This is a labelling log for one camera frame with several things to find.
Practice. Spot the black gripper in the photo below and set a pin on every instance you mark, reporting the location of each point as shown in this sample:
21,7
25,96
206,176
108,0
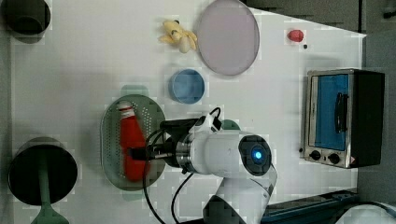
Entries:
171,142

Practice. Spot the black pot with spatula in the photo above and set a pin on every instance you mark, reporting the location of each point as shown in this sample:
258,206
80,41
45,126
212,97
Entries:
23,179

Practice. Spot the silver toaster oven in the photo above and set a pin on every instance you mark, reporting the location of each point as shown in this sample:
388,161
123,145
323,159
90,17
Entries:
344,117

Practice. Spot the green plastic strainer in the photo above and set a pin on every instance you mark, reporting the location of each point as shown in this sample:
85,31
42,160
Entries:
149,116

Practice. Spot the red toy strawberry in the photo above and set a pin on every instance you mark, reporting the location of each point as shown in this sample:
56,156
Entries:
296,36

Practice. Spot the green spatula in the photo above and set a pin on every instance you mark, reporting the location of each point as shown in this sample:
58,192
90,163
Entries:
46,215

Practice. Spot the blue metal frame rail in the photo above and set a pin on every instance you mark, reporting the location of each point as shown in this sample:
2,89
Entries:
321,209

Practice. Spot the red plush ketchup bottle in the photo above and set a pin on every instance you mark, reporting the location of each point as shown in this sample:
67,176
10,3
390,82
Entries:
131,136

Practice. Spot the blue bowl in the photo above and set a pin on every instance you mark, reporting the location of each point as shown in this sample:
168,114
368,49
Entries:
186,86

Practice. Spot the green mug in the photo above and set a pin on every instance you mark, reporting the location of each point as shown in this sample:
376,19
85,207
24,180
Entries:
229,124

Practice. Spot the yellow plush banana bunch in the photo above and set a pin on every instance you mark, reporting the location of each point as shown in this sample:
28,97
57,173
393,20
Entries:
176,35

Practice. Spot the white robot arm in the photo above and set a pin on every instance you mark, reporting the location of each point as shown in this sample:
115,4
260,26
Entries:
242,160

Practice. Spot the lilac round plate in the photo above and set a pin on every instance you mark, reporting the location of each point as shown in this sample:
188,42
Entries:
228,37

